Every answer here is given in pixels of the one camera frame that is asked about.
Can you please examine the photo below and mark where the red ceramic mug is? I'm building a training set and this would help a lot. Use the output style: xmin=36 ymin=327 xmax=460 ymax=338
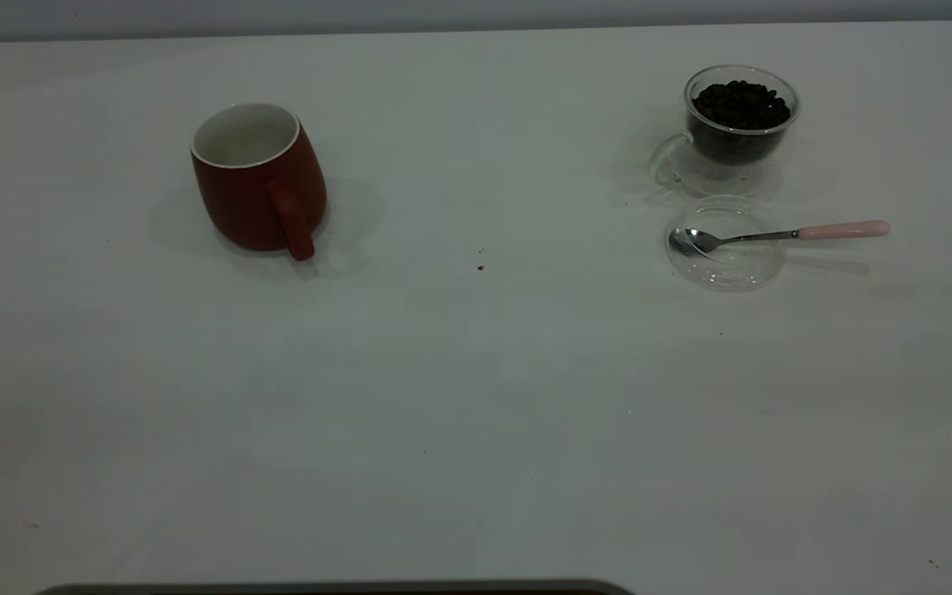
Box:
xmin=189 ymin=102 xmax=329 ymax=262

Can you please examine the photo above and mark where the pink handled metal spoon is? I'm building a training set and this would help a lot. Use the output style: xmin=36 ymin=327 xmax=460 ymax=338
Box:
xmin=669 ymin=220 xmax=892 ymax=257

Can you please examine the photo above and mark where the clear glass handled cup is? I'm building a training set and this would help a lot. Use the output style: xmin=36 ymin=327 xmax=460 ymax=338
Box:
xmin=649 ymin=64 xmax=802 ymax=198

